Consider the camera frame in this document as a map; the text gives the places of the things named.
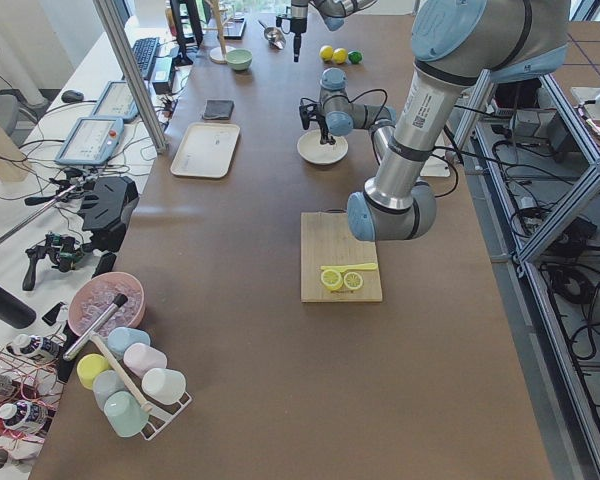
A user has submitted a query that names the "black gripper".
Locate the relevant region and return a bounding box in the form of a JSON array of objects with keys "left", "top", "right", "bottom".
[
  {"left": 298, "top": 98, "right": 336, "bottom": 145},
  {"left": 276, "top": 3, "right": 308, "bottom": 62}
]

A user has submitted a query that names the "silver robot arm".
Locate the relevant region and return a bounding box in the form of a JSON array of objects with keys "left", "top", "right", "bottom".
[
  {"left": 316, "top": 1, "right": 570, "bottom": 241},
  {"left": 276, "top": 0, "right": 376, "bottom": 63}
]

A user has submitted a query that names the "cream rectangular tray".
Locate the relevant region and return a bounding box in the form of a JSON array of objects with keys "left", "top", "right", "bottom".
[{"left": 170, "top": 122, "right": 240, "bottom": 179}]

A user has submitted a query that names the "metal scoop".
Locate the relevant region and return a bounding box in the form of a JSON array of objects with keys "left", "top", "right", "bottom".
[{"left": 258, "top": 20, "right": 286, "bottom": 50}]

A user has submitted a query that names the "yellow lemon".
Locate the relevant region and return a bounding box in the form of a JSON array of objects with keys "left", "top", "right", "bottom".
[
  {"left": 319, "top": 45, "right": 334, "bottom": 62},
  {"left": 331, "top": 48, "right": 348, "bottom": 64}
]

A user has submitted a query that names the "cream round plate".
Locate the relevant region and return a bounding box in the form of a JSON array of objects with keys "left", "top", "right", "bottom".
[{"left": 296, "top": 130, "right": 348, "bottom": 165}]

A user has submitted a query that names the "green lime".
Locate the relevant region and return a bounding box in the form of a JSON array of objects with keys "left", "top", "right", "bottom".
[{"left": 348, "top": 50, "right": 363, "bottom": 65}]

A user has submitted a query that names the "mint green bowl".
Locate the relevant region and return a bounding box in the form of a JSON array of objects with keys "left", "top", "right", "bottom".
[{"left": 225, "top": 48, "right": 253, "bottom": 71}]

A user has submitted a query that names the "wooden cup stand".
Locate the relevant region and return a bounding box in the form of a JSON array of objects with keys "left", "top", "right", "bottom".
[{"left": 206, "top": 0, "right": 235, "bottom": 64}]

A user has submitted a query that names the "grey folded cloth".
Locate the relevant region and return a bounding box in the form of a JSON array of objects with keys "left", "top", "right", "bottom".
[{"left": 202, "top": 99, "right": 234, "bottom": 120}]

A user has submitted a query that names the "black monitor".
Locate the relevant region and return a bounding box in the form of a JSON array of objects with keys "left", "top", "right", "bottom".
[{"left": 169, "top": 0, "right": 203, "bottom": 66}]

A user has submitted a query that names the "wooden cutting board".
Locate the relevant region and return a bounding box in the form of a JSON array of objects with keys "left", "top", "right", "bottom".
[{"left": 301, "top": 212, "right": 383, "bottom": 303}]

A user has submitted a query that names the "black keyboard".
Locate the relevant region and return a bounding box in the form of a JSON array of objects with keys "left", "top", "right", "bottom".
[{"left": 132, "top": 37, "right": 160, "bottom": 80}]

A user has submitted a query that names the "yellow plastic knife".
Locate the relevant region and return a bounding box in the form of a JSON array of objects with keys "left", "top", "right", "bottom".
[{"left": 320, "top": 262, "right": 378, "bottom": 273}]

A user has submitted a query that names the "lemon slice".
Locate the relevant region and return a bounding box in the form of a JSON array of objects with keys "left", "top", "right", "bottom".
[
  {"left": 320, "top": 269, "right": 344, "bottom": 291},
  {"left": 342, "top": 271, "right": 364, "bottom": 291}
]

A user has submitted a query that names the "blue teach pendant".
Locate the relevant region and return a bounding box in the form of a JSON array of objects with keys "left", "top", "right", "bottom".
[
  {"left": 91, "top": 80, "right": 139, "bottom": 123},
  {"left": 55, "top": 116, "right": 124, "bottom": 166}
]

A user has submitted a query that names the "black computer mouse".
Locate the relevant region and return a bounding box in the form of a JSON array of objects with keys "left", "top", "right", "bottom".
[{"left": 61, "top": 89, "right": 84, "bottom": 104}]

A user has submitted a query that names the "pink bowl with ice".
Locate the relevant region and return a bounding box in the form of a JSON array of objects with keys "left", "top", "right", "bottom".
[{"left": 68, "top": 272, "right": 146, "bottom": 337}]

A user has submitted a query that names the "cup rack with pastel cups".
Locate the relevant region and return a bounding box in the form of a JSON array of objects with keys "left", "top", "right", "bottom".
[{"left": 62, "top": 293, "right": 193, "bottom": 442}]

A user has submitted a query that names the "aluminium frame post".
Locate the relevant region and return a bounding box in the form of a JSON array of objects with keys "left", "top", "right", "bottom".
[{"left": 93, "top": 0, "right": 167, "bottom": 154}]

